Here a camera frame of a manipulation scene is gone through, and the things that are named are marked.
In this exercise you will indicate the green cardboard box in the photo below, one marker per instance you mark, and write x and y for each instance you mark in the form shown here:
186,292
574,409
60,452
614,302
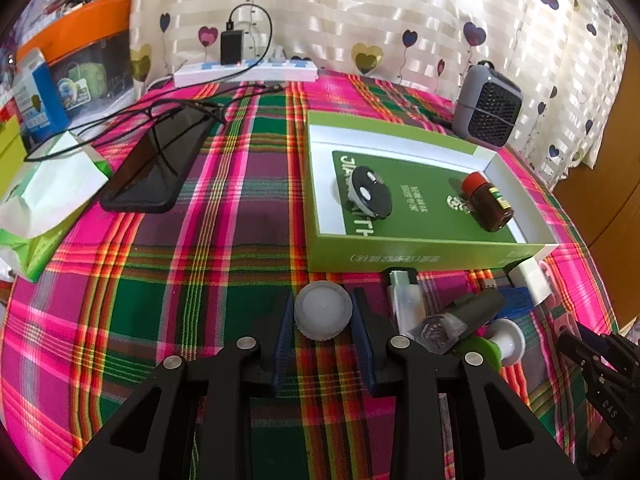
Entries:
400,257

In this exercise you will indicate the black power adapter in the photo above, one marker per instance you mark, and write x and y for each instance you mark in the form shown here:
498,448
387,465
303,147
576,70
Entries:
231,47

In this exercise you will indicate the yellow-green box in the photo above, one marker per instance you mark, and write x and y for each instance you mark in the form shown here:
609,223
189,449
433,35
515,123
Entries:
10,155

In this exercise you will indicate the plaid tablecloth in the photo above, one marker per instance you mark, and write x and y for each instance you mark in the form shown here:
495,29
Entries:
150,310

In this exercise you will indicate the black phone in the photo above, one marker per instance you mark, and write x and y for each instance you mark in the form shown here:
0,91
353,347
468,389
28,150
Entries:
145,180

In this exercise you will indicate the storage box with orange lid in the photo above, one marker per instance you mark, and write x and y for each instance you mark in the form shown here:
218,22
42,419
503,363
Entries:
85,35

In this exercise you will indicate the blue carton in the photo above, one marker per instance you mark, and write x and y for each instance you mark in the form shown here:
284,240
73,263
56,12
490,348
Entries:
37,97

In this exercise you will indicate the grey fan heater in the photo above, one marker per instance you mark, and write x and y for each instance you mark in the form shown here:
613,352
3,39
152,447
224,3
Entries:
492,107

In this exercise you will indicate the brown bottle with red cap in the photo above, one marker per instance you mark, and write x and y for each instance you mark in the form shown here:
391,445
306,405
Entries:
489,202

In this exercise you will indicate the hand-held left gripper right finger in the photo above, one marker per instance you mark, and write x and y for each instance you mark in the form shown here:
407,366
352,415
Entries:
361,347

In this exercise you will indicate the pink clip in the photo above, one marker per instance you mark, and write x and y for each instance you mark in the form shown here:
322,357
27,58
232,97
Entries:
565,321

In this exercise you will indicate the wooden door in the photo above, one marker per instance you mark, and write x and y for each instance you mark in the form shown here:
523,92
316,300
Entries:
610,185

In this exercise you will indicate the black sensor device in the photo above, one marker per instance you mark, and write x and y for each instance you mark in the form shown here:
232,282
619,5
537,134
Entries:
470,312

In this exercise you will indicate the green and white cap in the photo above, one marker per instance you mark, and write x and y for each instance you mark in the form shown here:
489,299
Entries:
507,342

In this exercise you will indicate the white power strip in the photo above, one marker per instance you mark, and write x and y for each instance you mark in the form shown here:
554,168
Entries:
250,72

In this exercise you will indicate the white round bottle cap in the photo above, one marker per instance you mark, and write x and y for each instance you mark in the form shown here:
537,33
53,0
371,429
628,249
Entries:
322,312

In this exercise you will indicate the white charger plug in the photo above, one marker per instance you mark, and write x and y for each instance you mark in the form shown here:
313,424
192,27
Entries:
525,280

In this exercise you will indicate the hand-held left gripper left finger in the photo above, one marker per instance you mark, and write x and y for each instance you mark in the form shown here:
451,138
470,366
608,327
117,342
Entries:
282,347

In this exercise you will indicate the green tissue pack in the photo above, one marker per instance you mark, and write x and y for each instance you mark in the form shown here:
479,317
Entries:
45,195

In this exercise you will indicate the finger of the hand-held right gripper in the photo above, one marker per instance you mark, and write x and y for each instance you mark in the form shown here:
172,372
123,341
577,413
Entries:
595,335
580,357

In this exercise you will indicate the black round disc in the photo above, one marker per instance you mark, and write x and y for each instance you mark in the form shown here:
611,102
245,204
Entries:
371,194

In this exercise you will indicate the heart print curtain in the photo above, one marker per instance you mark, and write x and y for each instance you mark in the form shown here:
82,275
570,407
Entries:
400,15

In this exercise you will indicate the blue usb drive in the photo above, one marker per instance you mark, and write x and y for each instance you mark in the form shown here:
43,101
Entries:
515,302

